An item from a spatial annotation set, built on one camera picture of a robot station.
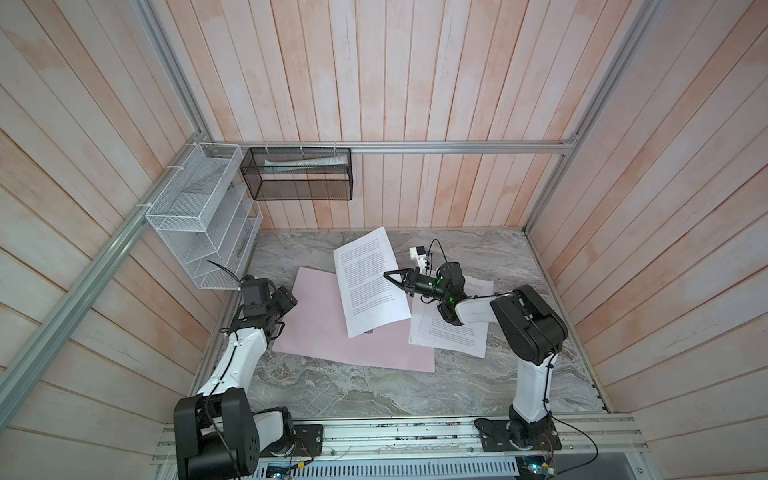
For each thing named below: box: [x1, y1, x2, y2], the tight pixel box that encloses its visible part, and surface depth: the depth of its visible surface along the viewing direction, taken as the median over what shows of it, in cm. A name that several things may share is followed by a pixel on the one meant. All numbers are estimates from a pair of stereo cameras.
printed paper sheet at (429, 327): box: [408, 294, 489, 359], surface depth 93 cm
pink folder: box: [272, 266, 436, 373], surface depth 90 cm
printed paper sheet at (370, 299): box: [333, 226, 411, 339], surface depth 90 cm
